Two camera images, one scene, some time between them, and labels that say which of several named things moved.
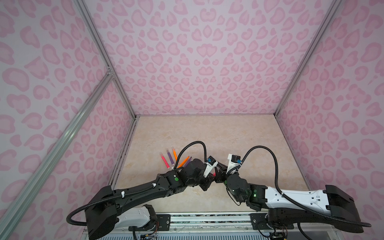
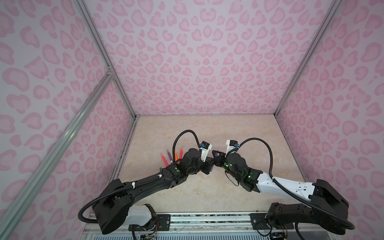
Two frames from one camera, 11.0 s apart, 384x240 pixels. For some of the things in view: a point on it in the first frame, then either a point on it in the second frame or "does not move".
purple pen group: (170, 157) does not move
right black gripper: (221, 174) to (220, 157)
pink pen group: (164, 160) does not move
